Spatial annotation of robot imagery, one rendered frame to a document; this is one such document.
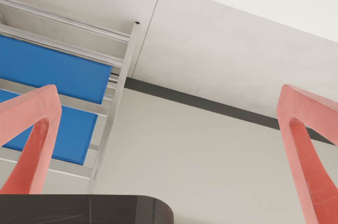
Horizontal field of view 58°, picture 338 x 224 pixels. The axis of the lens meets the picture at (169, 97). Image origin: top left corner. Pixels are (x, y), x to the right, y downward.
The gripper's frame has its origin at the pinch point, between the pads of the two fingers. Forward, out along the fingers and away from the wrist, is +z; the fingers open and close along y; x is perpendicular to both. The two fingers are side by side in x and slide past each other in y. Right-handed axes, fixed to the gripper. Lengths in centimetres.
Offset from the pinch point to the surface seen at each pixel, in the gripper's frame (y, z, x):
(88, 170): 40, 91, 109
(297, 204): -112, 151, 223
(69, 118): 51, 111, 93
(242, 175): -63, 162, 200
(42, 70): 67, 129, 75
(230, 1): -9.7, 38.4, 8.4
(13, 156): 73, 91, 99
